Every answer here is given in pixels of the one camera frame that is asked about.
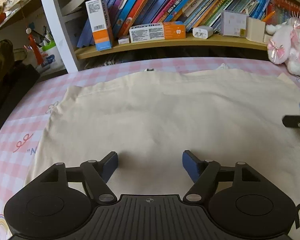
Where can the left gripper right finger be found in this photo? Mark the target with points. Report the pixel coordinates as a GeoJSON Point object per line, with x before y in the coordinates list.
{"type": "Point", "coordinates": [204, 176]}

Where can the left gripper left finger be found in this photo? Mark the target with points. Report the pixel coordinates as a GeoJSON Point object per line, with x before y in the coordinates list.
{"type": "Point", "coordinates": [96, 174]}

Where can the beige t-shirt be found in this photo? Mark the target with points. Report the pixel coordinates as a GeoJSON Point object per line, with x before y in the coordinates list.
{"type": "Point", "coordinates": [151, 118]}

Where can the pink white plush bunny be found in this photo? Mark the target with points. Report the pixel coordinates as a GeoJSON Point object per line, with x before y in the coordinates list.
{"type": "Point", "coordinates": [284, 44]}

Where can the pink checkered table mat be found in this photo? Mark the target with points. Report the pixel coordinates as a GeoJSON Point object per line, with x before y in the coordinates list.
{"type": "Point", "coordinates": [22, 131]}

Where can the small beige box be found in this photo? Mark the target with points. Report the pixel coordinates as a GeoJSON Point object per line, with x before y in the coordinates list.
{"type": "Point", "coordinates": [255, 30]}

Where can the red book box set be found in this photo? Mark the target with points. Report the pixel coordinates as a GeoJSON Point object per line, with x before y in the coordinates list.
{"type": "Point", "coordinates": [284, 10]}

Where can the white cube box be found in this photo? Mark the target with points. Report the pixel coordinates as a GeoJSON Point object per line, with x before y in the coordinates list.
{"type": "Point", "coordinates": [233, 24]}

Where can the wooden white bookshelf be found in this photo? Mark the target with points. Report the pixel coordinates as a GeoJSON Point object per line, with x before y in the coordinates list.
{"type": "Point", "coordinates": [80, 25]}

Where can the white green-lid jar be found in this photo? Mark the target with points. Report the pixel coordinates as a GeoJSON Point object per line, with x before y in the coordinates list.
{"type": "Point", "coordinates": [51, 56]}

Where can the white power adapter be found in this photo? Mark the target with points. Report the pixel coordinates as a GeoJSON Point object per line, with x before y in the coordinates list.
{"type": "Point", "coordinates": [203, 32]}

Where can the olive brown bag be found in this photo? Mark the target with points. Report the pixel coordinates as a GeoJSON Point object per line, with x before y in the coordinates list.
{"type": "Point", "coordinates": [13, 74]}

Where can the flat white orange box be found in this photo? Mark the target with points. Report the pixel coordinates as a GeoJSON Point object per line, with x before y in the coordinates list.
{"type": "Point", "coordinates": [157, 31]}

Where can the row of colourful books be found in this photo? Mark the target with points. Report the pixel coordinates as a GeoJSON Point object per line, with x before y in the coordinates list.
{"type": "Point", "coordinates": [125, 14]}

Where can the tall white orange box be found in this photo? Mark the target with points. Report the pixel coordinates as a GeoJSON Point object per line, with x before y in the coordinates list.
{"type": "Point", "coordinates": [100, 24]}

